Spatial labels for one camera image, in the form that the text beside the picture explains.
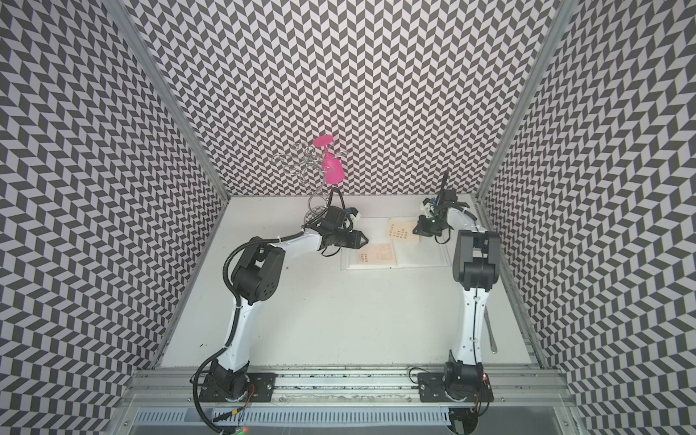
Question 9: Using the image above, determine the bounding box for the beige calendar card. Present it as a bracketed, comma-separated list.
[386, 219, 420, 244]

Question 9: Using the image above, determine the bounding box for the white photo album bicycle cover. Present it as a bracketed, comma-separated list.
[340, 217, 451, 271]

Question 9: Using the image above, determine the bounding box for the pale pink card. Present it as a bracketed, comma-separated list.
[357, 243, 396, 266]

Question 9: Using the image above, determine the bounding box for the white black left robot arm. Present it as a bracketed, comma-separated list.
[190, 188, 369, 402]

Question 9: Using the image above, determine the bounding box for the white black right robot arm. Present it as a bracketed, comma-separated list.
[413, 170, 500, 406]

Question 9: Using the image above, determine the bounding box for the pink plastic cup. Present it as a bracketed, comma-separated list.
[313, 135, 345, 185]

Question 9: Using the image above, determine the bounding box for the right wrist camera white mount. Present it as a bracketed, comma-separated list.
[420, 198, 438, 217]

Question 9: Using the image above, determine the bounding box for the chrome wire cup stand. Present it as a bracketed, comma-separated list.
[272, 143, 344, 224]

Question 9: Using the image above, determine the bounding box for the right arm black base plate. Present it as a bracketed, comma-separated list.
[417, 372, 495, 404]

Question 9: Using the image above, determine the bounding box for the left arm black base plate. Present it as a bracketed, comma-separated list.
[199, 373, 277, 403]

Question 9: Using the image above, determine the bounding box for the aluminium front rail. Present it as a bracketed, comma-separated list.
[121, 364, 575, 407]

